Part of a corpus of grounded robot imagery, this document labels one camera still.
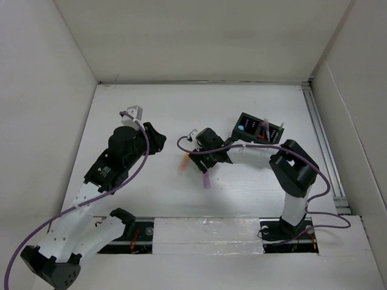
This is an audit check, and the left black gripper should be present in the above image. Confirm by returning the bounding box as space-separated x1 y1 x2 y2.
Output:
125 122 166 169

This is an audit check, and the pink highlighter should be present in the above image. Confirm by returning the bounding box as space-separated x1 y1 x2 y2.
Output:
203 172 211 189

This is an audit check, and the dark red gel pen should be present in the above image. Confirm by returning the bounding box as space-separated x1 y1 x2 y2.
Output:
262 118 268 138

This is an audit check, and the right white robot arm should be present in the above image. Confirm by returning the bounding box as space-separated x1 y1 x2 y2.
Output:
187 127 319 238

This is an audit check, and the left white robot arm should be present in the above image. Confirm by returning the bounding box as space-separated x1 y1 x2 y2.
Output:
21 122 166 289

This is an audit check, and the orange highlighter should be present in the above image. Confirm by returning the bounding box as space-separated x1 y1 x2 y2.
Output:
178 153 190 175

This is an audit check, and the black two-slot pen holder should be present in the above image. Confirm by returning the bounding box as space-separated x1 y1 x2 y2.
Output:
231 112 284 145

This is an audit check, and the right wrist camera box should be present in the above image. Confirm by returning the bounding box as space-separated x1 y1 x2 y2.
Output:
187 129 198 143

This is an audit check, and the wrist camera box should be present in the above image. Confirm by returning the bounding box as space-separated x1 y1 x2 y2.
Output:
119 105 143 126
187 129 198 143

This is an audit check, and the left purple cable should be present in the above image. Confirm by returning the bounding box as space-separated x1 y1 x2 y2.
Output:
4 111 149 289

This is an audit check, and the purple cable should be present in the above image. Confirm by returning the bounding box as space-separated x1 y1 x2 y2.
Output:
4 111 149 289
177 135 351 245

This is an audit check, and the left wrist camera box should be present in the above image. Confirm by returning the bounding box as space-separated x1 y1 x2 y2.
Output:
119 105 143 126

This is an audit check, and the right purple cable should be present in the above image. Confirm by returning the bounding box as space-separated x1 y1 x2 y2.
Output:
177 135 351 245

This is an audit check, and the aluminium rail right side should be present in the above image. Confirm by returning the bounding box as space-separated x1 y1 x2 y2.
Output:
301 83 352 215

